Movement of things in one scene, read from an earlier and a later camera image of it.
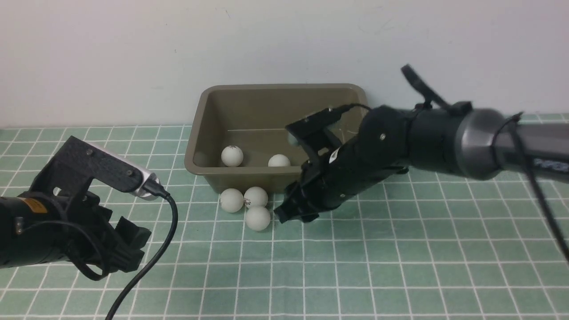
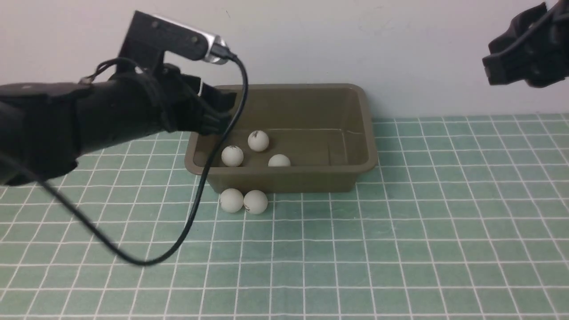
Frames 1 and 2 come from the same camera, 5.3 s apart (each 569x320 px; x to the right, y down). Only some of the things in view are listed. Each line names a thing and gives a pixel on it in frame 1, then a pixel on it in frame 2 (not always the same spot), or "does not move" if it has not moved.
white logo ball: [231, 200] does not move
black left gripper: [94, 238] → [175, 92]
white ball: [278, 160] does not move
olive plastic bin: [238, 138] does not move
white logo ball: [255, 196] does not move
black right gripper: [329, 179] → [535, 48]
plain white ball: [258, 218] → [258, 141]
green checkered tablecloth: [407, 245] does not move
